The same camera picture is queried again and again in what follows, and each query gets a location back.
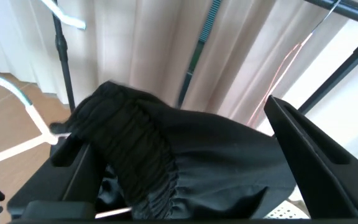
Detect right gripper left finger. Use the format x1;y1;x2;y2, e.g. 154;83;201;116
6;135;107;219

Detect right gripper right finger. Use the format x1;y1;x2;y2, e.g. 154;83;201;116
263;95;358;219

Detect pink clothes hanger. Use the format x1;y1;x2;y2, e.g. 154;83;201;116
0;0;134;220
246;0;343;129

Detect black shorts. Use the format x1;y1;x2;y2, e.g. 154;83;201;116
48;80;297;220

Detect white laundry basket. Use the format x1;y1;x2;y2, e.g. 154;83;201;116
264;200;311;220

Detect black clothes rack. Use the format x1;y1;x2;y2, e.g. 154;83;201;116
52;0;358;115

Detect window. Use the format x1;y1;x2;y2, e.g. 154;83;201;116
177;0;223;108

